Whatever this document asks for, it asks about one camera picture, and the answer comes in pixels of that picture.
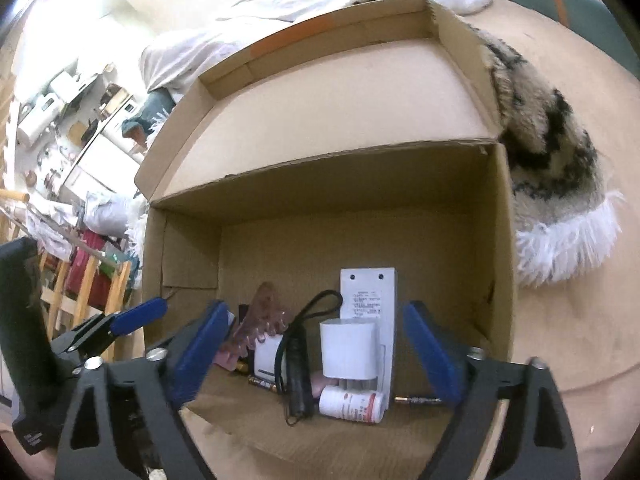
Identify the white wall boiler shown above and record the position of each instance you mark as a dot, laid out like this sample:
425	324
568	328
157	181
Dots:
62	83

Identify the white power adapter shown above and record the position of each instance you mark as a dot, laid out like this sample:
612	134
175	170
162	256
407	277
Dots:
347	350

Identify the white duvet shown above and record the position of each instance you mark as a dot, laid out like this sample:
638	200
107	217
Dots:
210	45

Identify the grey plastic bag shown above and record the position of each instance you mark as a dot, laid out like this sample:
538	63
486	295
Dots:
107	212

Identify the black and white shaggy blanket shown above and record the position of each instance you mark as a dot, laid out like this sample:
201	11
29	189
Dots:
545	160

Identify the yellow wooden rack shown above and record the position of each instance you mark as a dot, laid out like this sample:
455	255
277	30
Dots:
118	285

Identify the white pill bottle red label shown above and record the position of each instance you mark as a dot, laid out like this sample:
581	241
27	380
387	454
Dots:
350	404

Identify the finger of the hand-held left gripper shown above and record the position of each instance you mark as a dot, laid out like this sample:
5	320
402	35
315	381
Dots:
137	316
92	350

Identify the white hanging clothes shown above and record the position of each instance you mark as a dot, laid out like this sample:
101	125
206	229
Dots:
47	225

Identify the white earbuds case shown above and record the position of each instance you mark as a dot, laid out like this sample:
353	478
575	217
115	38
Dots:
267	357

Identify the cardboard box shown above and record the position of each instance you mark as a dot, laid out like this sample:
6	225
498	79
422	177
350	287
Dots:
350	195

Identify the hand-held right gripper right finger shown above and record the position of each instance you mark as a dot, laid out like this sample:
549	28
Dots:
435	355

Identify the translucent pink hair clip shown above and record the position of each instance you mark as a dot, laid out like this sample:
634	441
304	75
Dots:
262	317

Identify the white remote control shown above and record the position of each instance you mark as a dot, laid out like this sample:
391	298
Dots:
367	290

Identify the white water heater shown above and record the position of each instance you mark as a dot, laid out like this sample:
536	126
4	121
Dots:
37	121

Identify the red suitcase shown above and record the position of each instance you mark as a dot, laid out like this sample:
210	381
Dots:
82	270

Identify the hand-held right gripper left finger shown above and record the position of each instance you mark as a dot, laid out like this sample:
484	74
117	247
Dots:
197	355

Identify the pink oval case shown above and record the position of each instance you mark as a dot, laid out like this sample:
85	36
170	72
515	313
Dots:
318	382

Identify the black and gold battery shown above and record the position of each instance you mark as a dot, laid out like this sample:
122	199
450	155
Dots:
417	400
264	385

